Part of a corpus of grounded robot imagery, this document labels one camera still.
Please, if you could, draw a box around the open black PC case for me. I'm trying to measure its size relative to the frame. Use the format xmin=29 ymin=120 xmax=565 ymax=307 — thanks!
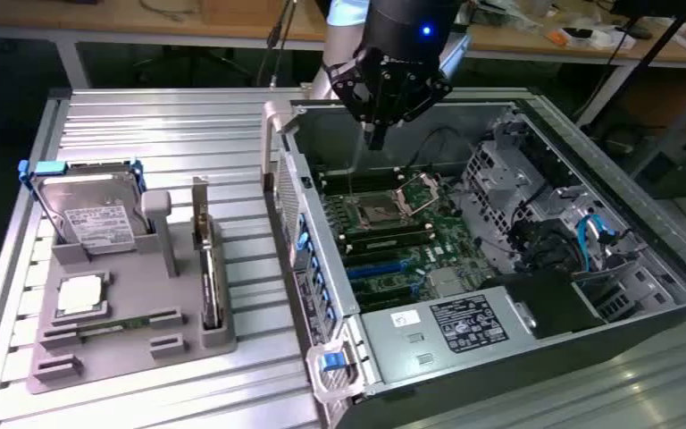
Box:
xmin=258 ymin=98 xmax=686 ymax=429

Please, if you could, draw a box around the black stand pole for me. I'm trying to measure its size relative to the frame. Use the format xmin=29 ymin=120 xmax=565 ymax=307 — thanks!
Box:
xmin=633 ymin=0 xmax=686 ymax=80

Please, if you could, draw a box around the black plastic shroud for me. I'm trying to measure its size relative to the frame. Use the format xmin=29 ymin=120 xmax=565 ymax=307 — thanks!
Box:
xmin=478 ymin=272 xmax=606 ymax=339

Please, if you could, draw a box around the black monitor base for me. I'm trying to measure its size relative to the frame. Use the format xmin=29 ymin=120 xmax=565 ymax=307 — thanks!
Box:
xmin=609 ymin=0 xmax=686 ymax=19

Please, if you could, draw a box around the black wire bundle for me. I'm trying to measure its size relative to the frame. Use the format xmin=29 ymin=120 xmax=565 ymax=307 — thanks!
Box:
xmin=506 ymin=217 xmax=580 ymax=274

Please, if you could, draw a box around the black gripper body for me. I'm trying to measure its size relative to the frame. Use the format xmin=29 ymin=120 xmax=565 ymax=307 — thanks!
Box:
xmin=364 ymin=0 xmax=461 ymax=78

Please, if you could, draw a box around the black office chair base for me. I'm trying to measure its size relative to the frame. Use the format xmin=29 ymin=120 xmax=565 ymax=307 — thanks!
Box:
xmin=133 ymin=44 xmax=249 ymax=86

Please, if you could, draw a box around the green motherboard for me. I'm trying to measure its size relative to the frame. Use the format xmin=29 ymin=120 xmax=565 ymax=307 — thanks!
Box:
xmin=317 ymin=163 xmax=502 ymax=314

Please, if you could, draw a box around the metal disk bay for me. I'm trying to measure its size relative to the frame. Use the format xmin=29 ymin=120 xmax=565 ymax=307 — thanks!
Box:
xmin=572 ymin=261 xmax=686 ymax=324

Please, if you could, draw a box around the long black expansion slot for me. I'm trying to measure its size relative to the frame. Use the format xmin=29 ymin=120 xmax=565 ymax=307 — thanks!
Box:
xmin=354 ymin=285 xmax=417 ymax=306

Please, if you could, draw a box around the wooden desk white frame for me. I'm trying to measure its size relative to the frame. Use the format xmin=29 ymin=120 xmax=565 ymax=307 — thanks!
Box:
xmin=458 ymin=0 xmax=686 ymax=129
xmin=0 ymin=0 xmax=330 ymax=90

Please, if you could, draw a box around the CPU socket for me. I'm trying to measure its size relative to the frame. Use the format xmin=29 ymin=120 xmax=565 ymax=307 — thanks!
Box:
xmin=354 ymin=191 xmax=408 ymax=229

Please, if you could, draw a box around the blue expansion slot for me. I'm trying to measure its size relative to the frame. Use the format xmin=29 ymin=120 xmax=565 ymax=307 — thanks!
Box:
xmin=345 ymin=261 xmax=408 ymax=281

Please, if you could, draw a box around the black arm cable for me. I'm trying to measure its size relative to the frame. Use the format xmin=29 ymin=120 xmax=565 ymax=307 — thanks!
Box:
xmin=256 ymin=0 xmax=297 ymax=90

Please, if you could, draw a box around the perforated metal drive cage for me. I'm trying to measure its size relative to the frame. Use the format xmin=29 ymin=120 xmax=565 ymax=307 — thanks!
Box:
xmin=461 ymin=140 xmax=553 ymax=224

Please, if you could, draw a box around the silver CPU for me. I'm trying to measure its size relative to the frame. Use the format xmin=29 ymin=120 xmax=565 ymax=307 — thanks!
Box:
xmin=56 ymin=276 xmax=109 ymax=316

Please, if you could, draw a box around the blue disk wire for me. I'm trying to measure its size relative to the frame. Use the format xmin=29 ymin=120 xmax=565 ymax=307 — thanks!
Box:
xmin=574 ymin=214 xmax=610 ymax=273

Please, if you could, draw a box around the silver hard disk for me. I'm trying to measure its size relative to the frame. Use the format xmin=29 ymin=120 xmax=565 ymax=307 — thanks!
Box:
xmin=36 ymin=172 xmax=145 ymax=256

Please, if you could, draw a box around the green RAM stick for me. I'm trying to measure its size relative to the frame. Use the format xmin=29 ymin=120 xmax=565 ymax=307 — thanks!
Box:
xmin=73 ymin=315 xmax=153 ymax=334

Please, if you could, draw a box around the graphics card with black fan shroud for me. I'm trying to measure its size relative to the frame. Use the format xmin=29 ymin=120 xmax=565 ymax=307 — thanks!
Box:
xmin=190 ymin=175 xmax=230 ymax=334

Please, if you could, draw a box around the grey flat wire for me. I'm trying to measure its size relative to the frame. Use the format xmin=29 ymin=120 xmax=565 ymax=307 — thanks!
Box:
xmin=572 ymin=257 xmax=642 ymax=287

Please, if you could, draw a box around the grey power supply unit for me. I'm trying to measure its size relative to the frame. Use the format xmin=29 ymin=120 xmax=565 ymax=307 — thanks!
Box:
xmin=357 ymin=285 xmax=541 ymax=388

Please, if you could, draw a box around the grey parts rack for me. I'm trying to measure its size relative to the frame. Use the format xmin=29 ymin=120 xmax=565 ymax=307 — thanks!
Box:
xmin=25 ymin=190 xmax=241 ymax=395

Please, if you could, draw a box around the blue disk carrier bracket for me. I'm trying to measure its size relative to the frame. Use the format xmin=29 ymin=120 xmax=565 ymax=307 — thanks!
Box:
xmin=17 ymin=156 xmax=152 ymax=205

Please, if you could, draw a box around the green circuit board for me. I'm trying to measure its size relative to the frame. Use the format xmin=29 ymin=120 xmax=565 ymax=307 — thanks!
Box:
xmin=474 ymin=0 xmax=529 ymax=23

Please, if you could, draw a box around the silver chipset heatsink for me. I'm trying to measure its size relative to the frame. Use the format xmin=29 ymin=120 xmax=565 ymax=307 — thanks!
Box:
xmin=425 ymin=267 xmax=469 ymax=296

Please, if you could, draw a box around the black looped wire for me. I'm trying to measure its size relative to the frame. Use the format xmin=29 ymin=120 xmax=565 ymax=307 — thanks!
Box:
xmin=409 ymin=127 xmax=477 ymax=167

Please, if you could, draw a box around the black RAM stick white label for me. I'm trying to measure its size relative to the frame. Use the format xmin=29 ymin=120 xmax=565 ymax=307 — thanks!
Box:
xmin=345 ymin=231 xmax=433 ymax=254

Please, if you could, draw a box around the metal socket cover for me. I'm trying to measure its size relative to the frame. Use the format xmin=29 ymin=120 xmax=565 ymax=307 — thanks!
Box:
xmin=390 ymin=172 xmax=444 ymax=211

